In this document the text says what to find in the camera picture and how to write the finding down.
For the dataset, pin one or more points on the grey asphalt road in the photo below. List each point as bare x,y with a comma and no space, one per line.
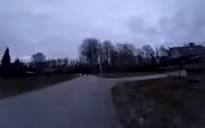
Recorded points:
73,106

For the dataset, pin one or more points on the row of bare trees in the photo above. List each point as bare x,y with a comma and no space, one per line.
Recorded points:
113,53

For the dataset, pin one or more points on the bare round tree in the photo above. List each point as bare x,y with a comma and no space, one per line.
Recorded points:
39,58

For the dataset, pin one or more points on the dark grass verge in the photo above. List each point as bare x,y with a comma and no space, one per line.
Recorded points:
20,84
156,103

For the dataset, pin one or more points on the dark house with roof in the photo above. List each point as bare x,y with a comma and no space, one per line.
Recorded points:
190,55

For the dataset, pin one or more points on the dark conifer tree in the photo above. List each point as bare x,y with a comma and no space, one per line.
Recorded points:
5,61

